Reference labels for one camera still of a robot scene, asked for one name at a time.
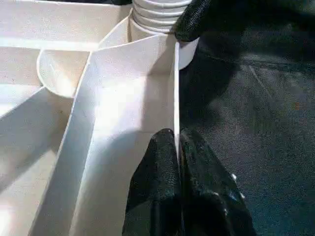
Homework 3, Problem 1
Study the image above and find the white plastic table leg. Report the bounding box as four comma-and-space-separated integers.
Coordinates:
132, 0, 193, 35

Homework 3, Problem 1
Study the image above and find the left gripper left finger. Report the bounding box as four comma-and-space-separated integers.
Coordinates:
125, 127, 182, 236

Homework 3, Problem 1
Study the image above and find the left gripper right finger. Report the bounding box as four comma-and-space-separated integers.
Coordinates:
179, 127, 255, 236

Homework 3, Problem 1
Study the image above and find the white plastic table top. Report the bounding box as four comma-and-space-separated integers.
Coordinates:
0, 0, 200, 236

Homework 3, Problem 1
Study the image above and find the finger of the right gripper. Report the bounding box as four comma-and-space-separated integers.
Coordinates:
173, 0, 215, 43

